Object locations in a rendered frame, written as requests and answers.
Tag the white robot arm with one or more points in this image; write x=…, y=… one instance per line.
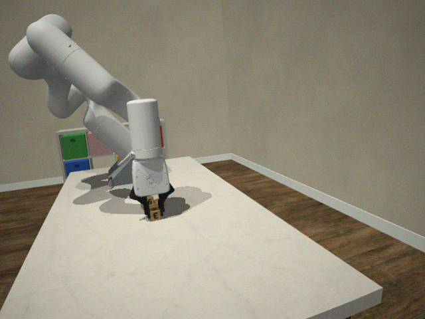
x=47, y=53

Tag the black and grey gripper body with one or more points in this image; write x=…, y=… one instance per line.
x=149, y=178

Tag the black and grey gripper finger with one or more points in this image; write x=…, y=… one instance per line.
x=142, y=201
x=162, y=198

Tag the brown wooden digit cube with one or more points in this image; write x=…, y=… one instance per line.
x=150, y=200
x=155, y=214

